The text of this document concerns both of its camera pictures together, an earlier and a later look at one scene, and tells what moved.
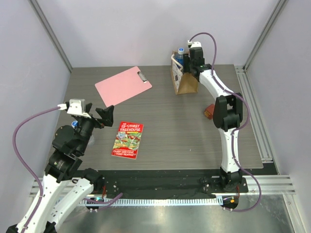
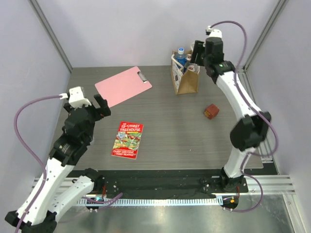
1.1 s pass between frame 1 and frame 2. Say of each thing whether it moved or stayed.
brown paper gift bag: stayed
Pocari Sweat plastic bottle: stayed
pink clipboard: stayed
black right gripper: moved
